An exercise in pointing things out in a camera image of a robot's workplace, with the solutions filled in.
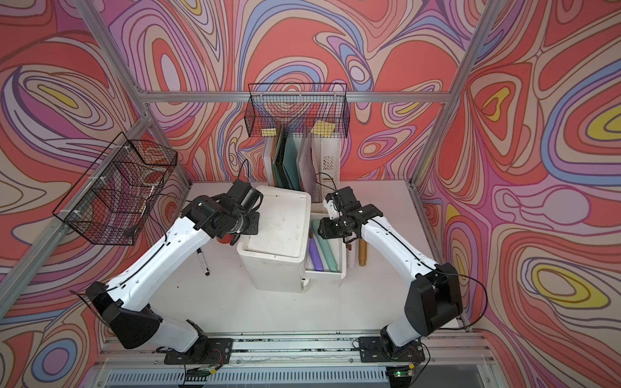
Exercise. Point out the yellow sticky note pad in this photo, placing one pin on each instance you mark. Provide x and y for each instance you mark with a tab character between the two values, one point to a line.
323	129

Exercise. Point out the white pull-out drawer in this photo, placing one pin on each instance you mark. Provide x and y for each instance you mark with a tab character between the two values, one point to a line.
340	254

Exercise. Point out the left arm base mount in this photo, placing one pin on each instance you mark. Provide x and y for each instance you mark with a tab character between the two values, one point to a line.
206	351

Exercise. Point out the black wire basket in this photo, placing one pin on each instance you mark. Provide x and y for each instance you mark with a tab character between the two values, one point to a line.
296	106
114	204

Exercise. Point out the black wire basket on left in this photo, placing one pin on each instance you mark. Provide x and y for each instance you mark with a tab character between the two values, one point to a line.
114	204

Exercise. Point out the black white marker pen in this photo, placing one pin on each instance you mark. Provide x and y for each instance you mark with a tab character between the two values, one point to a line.
203	262

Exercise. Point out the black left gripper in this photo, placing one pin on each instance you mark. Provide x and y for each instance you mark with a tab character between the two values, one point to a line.
255	226

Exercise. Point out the mint green microphone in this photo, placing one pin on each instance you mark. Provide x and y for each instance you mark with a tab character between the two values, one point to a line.
324	247

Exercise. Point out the black wire basket at back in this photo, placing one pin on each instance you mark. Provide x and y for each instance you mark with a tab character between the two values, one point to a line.
296	106

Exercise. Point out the green folders in organizer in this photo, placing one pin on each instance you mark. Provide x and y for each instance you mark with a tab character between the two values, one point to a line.
284	164

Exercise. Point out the small yellow sticky notes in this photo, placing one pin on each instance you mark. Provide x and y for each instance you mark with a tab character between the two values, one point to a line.
270	132

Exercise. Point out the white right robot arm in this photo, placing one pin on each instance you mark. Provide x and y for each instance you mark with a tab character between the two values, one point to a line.
434	297

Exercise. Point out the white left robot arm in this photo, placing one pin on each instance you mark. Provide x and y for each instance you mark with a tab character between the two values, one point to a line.
123	303

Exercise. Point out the white plastic file organizer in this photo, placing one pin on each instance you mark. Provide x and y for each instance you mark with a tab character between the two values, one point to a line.
318	163

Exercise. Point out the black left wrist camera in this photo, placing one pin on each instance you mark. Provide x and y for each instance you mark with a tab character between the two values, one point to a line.
242	197

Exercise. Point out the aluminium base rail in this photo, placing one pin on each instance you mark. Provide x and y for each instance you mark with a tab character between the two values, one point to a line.
305	359

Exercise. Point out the gold microphone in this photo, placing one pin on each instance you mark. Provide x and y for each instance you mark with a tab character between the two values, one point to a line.
362	252

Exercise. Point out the white drawer cabinet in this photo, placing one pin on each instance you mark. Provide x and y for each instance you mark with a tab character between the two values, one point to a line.
276	256

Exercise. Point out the purple microphone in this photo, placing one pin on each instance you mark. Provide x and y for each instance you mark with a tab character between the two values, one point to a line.
315	258

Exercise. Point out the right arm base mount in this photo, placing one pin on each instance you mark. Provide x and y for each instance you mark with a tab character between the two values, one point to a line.
377	349

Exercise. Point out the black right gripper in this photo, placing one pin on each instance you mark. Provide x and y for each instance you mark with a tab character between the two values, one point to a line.
325	225

